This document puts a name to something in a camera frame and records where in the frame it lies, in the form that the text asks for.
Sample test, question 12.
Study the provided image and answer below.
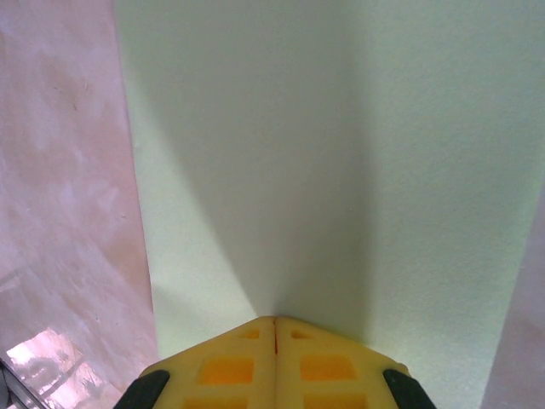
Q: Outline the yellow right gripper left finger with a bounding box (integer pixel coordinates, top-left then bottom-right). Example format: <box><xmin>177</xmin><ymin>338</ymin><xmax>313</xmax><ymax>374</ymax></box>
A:
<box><xmin>121</xmin><ymin>315</ymin><xmax>278</xmax><ymax>409</ymax></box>

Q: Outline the light green square paper sheet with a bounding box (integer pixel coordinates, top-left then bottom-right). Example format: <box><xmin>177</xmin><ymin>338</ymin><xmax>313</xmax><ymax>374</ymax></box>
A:
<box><xmin>112</xmin><ymin>0</ymin><xmax>545</xmax><ymax>409</ymax></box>

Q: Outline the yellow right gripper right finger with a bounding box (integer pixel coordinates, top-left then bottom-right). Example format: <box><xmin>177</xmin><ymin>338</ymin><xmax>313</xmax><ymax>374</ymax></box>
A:
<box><xmin>276</xmin><ymin>315</ymin><xmax>435</xmax><ymax>409</ymax></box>

